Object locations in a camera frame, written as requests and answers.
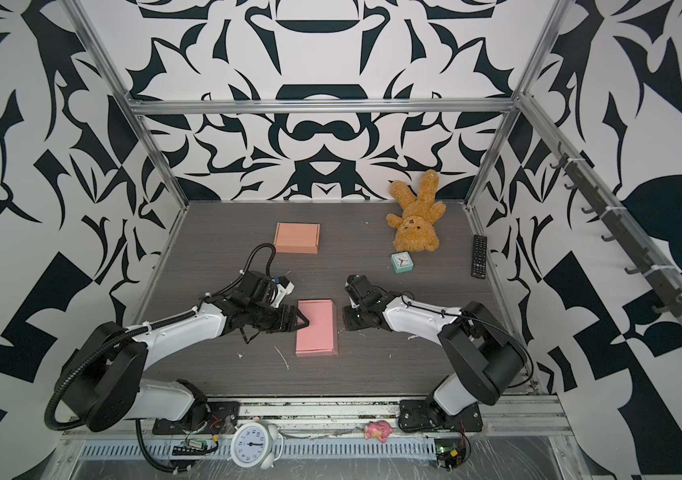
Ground pink cardboard box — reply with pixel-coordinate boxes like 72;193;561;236
295;299;338;357

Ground orange cardboard box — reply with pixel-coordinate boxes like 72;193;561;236
273;223;320;254

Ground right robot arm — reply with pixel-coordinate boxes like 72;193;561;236
343;275;528;433

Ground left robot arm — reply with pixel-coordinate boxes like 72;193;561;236
43;264;311;475

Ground small teal alarm clock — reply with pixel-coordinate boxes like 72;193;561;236
390;252;414;274

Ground brown teddy bear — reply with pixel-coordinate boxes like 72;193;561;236
386;170;446;253

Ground small pink toy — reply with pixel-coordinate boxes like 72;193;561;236
364;421;393;444

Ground black remote control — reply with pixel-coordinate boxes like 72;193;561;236
471;234;487;279

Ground white round alarm clock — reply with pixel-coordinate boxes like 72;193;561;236
230;421;285;470

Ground left green circuit board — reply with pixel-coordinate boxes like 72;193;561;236
172;439;210;456

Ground green circuit board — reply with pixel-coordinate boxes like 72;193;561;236
172;439;210;456
435;438;471;471

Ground right green circuit board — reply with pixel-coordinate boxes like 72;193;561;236
435;438;471;471

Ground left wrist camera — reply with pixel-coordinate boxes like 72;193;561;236
271;276;294;308

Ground white slotted cable duct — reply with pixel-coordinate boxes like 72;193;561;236
76;436;438;462

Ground black wall hook rail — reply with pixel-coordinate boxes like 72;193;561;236
553;152;682;318

